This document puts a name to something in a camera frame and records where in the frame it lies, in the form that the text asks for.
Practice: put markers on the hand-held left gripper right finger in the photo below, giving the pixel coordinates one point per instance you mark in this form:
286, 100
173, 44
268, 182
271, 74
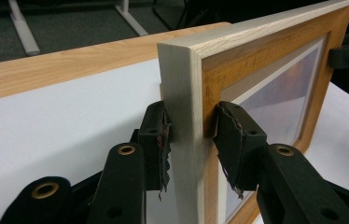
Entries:
241, 146

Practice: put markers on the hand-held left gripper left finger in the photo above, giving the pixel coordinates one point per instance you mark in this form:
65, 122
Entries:
152, 137

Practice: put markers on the wooden photo frame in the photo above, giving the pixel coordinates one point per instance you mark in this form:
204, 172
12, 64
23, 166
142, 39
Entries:
185, 93

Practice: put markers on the white table mat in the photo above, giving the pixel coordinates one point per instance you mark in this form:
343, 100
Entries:
39, 140

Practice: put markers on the white metal desk frame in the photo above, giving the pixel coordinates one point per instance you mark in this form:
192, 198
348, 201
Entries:
23, 31

